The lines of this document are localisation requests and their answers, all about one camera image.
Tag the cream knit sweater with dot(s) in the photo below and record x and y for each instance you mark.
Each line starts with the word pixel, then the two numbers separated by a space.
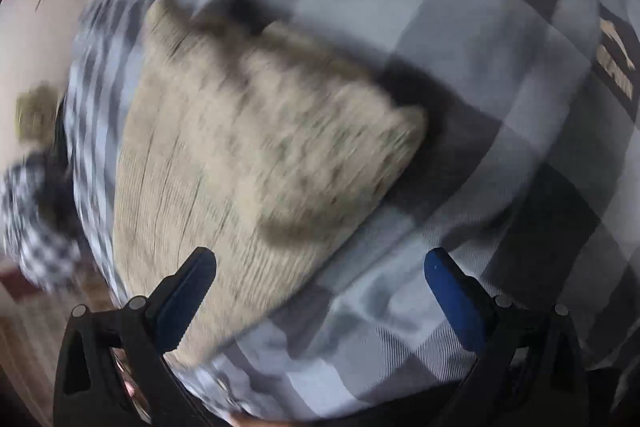
pixel 250 157

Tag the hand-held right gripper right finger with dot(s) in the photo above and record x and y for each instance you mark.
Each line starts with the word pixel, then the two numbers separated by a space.
pixel 450 297

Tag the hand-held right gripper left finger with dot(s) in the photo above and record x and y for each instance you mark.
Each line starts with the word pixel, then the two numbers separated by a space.
pixel 190 297

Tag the grey checkered blanket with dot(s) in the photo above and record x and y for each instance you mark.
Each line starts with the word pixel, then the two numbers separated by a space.
pixel 425 7

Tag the beige wall fixture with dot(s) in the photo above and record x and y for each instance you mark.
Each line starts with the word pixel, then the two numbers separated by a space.
pixel 37 114

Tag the black white checkered cloth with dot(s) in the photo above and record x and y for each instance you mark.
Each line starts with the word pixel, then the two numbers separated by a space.
pixel 30 217

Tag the dark cloth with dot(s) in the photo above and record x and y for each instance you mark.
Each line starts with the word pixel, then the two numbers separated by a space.
pixel 62 202

